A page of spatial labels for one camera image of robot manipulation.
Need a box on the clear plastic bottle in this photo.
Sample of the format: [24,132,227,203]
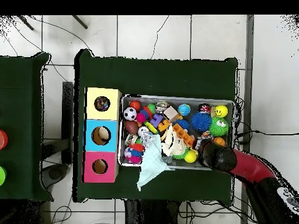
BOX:
[137,126,155,148]

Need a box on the cream knitted cloth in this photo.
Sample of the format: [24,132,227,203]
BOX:
[161,125,187,157]

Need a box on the orange toy brick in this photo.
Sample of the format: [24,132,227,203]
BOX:
[172,123,196,148]

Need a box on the mint green cloth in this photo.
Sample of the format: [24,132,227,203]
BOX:
[136,134,175,192]

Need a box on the white multicolour print cloth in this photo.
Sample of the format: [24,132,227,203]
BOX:
[195,130,214,150]

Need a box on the shallow mesh bin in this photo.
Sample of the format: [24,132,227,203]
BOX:
[117,93,235,172]

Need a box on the wooden box with three holes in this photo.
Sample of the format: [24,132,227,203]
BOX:
[82,87,123,184]

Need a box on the brown toy football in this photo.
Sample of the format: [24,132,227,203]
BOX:
[124,120,139,135]

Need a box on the black and white soccer ball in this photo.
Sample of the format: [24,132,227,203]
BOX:
[123,106,138,121]

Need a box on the plain wooden block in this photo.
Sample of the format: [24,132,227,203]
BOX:
[162,105,179,122]

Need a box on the dark green tablecloth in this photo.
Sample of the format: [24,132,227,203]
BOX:
[0,51,54,202]
[73,48,239,203]

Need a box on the blue spiky ball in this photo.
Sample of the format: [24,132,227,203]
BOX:
[190,112,213,132]

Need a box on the green spiky ball with eyes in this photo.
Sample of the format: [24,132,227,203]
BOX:
[208,116,229,138]

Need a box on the yellow smiley ball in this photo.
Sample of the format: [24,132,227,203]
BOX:
[214,104,229,118]

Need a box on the black upright bar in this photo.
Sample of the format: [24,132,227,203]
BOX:
[61,81,75,165]

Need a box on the black tripod leg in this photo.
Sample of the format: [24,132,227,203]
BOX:
[71,15,89,30]
[17,15,35,31]

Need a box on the thin black floor cable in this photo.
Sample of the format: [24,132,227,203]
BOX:
[150,15,169,60]

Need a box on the thick black floor cable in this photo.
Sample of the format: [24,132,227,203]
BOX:
[235,129,299,145]

